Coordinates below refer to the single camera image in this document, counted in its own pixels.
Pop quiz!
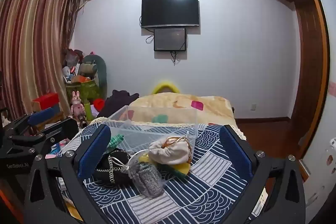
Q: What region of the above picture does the large wall television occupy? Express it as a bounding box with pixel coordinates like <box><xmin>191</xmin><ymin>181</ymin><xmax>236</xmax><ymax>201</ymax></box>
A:
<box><xmin>141</xmin><ymin>0</ymin><xmax>199</xmax><ymax>28</ymax></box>

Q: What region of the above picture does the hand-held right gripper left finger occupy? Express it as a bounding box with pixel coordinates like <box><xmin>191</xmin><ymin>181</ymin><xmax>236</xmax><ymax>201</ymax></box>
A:
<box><xmin>24</xmin><ymin>124</ymin><xmax>112</xmax><ymax>224</ymax></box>

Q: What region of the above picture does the yellow plush cushion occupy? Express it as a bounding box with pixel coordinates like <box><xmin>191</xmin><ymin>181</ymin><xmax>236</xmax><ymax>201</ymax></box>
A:
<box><xmin>152</xmin><ymin>80</ymin><xmax>182</xmax><ymax>95</ymax></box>

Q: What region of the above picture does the clear plastic storage box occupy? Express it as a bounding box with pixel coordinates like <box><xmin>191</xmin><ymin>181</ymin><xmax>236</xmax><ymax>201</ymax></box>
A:
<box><xmin>101</xmin><ymin>105</ymin><xmax>198</xmax><ymax>159</ymax></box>

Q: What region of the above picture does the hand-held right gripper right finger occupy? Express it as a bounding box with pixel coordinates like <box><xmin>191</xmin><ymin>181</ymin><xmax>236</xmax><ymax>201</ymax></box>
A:
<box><xmin>219</xmin><ymin>124</ymin><xmax>306</xmax><ymax>224</ymax></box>

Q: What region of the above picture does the sheer bag with grey scrubbers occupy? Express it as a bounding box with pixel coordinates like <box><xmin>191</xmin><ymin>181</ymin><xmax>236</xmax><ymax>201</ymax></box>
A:
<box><xmin>128</xmin><ymin>150</ymin><xmax>164</xmax><ymax>198</ymax></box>

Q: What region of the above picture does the red box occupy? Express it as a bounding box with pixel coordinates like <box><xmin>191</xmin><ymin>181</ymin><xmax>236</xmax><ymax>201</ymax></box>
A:
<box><xmin>31</xmin><ymin>93</ymin><xmax>60</xmax><ymax>110</ymax></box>

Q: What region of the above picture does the white drawstring pouch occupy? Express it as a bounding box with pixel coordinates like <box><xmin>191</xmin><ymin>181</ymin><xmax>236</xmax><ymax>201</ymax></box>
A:
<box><xmin>149</xmin><ymin>135</ymin><xmax>193</xmax><ymax>165</ymax></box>

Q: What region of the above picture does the red soft item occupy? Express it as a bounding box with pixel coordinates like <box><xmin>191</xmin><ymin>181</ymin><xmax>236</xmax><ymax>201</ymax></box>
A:
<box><xmin>93</xmin><ymin>98</ymin><xmax>106</xmax><ymax>111</ymax></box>

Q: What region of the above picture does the black clothing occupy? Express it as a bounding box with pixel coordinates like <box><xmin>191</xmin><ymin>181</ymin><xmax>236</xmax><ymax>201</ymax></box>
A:
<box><xmin>101</xmin><ymin>89</ymin><xmax>139</xmax><ymax>118</ymax></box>

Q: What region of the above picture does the brown wooden wardrobe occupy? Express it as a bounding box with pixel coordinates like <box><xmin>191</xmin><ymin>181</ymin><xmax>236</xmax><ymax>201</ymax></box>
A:
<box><xmin>256</xmin><ymin>0</ymin><xmax>330</xmax><ymax>180</ymax></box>

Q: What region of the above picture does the striped brown curtain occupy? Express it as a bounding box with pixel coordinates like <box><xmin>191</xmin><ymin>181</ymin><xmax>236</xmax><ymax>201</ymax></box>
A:
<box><xmin>0</xmin><ymin>0</ymin><xmax>80</xmax><ymax>121</ymax></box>

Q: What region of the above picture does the yellow green sponge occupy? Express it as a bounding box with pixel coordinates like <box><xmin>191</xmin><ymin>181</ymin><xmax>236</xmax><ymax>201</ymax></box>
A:
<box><xmin>139</xmin><ymin>153</ymin><xmax>192</xmax><ymax>179</ymax></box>

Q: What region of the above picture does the pink rabbit figurine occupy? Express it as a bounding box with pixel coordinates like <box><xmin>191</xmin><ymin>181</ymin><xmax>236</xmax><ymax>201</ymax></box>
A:
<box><xmin>71</xmin><ymin>91</ymin><xmax>88</xmax><ymax>128</ymax></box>

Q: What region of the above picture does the pile of toys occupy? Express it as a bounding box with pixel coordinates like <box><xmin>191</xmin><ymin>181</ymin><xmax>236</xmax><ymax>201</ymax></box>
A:
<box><xmin>62</xmin><ymin>48</ymin><xmax>85</xmax><ymax>83</ymax></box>

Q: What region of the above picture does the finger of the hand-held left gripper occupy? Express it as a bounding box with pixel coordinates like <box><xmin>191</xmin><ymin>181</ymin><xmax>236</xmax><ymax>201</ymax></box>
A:
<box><xmin>5</xmin><ymin>117</ymin><xmax>79</xmax><ymax>156</ymax></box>
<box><xmin>4</xmin><ymin>107</ymin><xmax>54</xmax><ymax>135</ymax></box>

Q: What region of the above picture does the blue white patterned cloth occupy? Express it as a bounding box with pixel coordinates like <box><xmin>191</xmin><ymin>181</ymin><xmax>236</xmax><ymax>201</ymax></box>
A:
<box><xmin>56</xmin><ymin>123</ymin><xmax>265</xmax><ymax>224</ymax></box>

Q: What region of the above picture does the green knitted pouch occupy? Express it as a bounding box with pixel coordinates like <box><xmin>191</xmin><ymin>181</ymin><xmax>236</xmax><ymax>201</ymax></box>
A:
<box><xmin>106</xmin><ymin>134</ymin><xmax>124</xmax><ymax>153</ymax></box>

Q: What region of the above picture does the black pouch with chain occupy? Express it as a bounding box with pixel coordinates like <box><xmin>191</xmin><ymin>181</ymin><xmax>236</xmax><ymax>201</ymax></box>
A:
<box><xmin>93</xmin><ymin>149</ymin><xmax>137</xmax><ymax>186</ymax></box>

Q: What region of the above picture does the green bottle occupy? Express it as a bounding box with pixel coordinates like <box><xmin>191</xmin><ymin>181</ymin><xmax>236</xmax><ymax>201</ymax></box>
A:
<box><xmin>83</xmin><ymin>102</ymin><xmax>93</xmax><ymax>120</ymax></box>

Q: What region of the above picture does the long green plush toy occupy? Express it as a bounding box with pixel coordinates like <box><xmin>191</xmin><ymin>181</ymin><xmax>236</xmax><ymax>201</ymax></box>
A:
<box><xmin>83</xmin><ymin>54</ymin><xmax>108</xmax><ymax>99</ymax></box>

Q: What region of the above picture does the yellow printed blanket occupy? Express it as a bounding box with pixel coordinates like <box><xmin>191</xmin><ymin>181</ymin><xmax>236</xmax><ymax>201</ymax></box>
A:
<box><xmin>91</xmin><ymin>93</ymin><xmax>247</xmax><ymax>140</ymax></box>

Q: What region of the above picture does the small wall monitor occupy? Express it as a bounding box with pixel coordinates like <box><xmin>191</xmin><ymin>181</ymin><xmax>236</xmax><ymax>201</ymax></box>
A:
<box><xmin>154</xmin><ymin>27</ymin><xmax>187</xmax><ymax>52</ymax></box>

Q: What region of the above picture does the white door with stickers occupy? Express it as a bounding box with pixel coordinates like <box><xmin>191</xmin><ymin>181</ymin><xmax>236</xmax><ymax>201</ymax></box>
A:
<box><xmin>299</xmin><ymin>0</ymin><xmax>336</xmax><ymax>216</ymax></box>

